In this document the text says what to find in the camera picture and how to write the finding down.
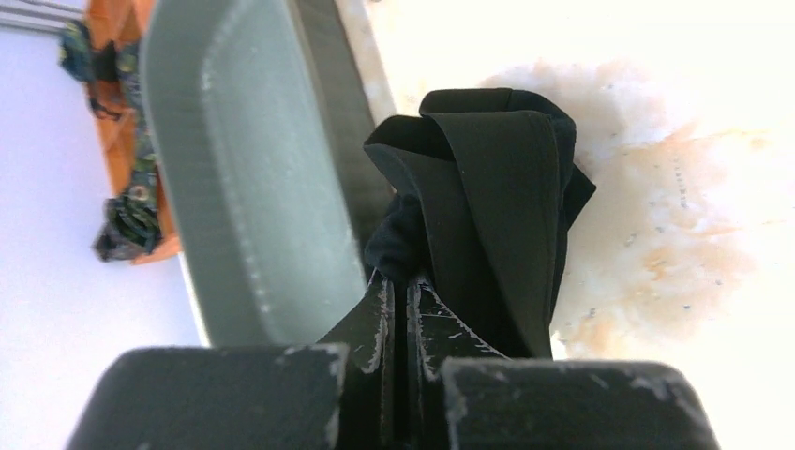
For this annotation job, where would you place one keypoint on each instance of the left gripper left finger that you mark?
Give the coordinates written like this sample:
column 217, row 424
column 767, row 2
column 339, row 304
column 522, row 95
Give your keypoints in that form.
column 367, row 399

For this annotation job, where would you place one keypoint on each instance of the rolled dark sock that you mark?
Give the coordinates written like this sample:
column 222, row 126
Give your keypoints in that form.
column 131, row 228
column 81, row 60

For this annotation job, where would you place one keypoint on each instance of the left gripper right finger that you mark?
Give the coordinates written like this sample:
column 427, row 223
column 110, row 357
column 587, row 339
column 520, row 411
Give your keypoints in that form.
column 434, row 333

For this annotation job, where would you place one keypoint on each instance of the orange compartment tray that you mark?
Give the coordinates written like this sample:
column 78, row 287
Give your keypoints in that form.
column 123, row 22

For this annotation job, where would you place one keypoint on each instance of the black garment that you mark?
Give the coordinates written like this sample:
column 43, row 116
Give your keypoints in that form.
column 487, row 190

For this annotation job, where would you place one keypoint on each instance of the dark green plastic bin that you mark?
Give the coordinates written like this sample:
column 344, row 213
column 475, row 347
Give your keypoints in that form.
column 258, row 113

